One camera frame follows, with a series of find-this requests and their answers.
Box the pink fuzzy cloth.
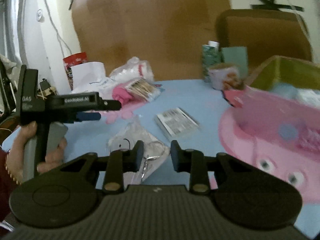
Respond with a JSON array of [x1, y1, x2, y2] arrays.
[[112, 84, 140, 106]]

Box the clear bag with keyring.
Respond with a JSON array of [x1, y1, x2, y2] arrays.
[[107, 121, 170, 186]]

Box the cotton swabs bag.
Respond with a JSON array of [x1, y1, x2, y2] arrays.
[[125, 78, 161, 102]]

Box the barcode labelled flat pack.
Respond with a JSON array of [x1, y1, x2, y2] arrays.
[[154, 107, 200, 141]]

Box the pink macaron biscuit tin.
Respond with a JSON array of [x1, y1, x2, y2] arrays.
[[223, 55, 320, 160]]

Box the person left hand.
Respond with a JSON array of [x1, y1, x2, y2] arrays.
[[5, 121, 68, 184]]

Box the white tissue pack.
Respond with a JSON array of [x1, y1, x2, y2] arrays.
[[71, 62, 117, 100]]

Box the plastic-wrapped paper cups stack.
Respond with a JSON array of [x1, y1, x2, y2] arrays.
[[109, 57, 154, 83]]

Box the blue Peppa Pig tablecloth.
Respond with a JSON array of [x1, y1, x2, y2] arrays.
[[2, 78, 320, 238]]

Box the red snack box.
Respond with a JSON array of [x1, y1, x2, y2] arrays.
[[62, 51, 89, 91]]

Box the white paper snack cup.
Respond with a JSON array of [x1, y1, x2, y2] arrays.
[[208, 63, 243, 91]]

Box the brown wooden board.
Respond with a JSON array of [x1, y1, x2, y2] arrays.
[[72, 0, 231, 81]]

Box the green patterned drink carton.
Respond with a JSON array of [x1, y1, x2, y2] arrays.
[[202, 41, 221, 82]]

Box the white power cable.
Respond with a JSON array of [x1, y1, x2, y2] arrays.
[[36, 0, 73, 58]]

